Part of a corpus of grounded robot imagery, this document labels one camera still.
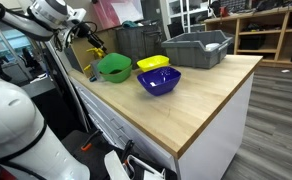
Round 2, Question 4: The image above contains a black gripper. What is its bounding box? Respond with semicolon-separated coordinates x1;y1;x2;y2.
74;21;109;54

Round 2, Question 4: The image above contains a blue plastic bowl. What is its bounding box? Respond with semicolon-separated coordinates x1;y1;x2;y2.
136;66;182;97

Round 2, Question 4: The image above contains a yellow plastic bowl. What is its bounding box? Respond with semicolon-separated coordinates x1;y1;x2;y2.
136;54;171;73

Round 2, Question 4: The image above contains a silver metal cylinder cup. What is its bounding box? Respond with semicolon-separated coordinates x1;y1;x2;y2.
90;59;103;82

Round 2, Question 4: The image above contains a red translucent sheet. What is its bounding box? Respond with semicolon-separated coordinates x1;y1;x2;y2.
91;0;144;30

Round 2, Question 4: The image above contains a teal cloth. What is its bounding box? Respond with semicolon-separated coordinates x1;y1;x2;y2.
121;20;139;29

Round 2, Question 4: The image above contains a grey fabric basket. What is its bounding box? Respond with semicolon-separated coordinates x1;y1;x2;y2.
115;23;167;61

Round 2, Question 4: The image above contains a white edged black board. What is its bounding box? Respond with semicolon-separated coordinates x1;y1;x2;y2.
43;38;91;134

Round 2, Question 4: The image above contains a dark office chair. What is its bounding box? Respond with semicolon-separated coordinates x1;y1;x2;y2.
20;46;38;70

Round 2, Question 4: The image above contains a black monitor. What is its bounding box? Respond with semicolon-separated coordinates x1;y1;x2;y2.
167;21;186;39

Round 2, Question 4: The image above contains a grey plastic storage bin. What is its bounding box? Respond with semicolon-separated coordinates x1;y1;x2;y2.
161;29;235;70

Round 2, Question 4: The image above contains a black orange bar clamp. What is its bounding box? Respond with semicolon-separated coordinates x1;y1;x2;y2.
120;139;136;165
80;129;104;152

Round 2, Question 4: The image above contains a white rounded object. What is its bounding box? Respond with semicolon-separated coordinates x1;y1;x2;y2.
204;42;221;52

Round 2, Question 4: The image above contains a black robot table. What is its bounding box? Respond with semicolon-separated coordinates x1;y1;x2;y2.
59;128;179;180

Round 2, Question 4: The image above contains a red tool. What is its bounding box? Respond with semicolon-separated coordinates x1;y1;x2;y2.
219;5;230;18

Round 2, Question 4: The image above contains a wooden shelf unit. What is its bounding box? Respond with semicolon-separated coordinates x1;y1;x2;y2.
203;3;292;70

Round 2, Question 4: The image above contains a white drawer cabinet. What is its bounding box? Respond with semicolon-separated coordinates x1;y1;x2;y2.
69;71;256;180

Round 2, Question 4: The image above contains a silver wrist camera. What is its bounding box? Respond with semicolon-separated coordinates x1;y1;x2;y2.
65;7;88;24

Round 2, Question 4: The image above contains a white plastic bracket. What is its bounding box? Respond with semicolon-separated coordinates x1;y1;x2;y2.
103;149;167;180

